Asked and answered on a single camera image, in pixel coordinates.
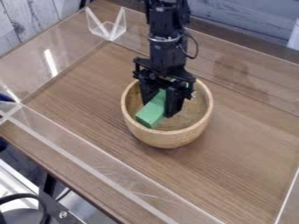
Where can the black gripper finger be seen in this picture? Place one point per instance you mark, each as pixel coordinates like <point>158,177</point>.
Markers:
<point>150,88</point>
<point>174,99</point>

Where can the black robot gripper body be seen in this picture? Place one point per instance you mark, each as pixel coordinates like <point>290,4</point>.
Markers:
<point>167,60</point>

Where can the green rectangular block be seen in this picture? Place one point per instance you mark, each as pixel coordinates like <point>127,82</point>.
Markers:
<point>151,113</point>

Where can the brown wooden bowl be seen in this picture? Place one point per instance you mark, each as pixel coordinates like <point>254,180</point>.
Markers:
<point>175,131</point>

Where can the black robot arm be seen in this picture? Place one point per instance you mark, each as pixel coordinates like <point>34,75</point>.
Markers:
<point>167,18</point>

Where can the clear acrylic tray wall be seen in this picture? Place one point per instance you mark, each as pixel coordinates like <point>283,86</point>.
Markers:
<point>235,176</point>

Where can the black metal table bracket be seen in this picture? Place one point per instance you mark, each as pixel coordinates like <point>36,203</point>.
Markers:
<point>58,213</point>

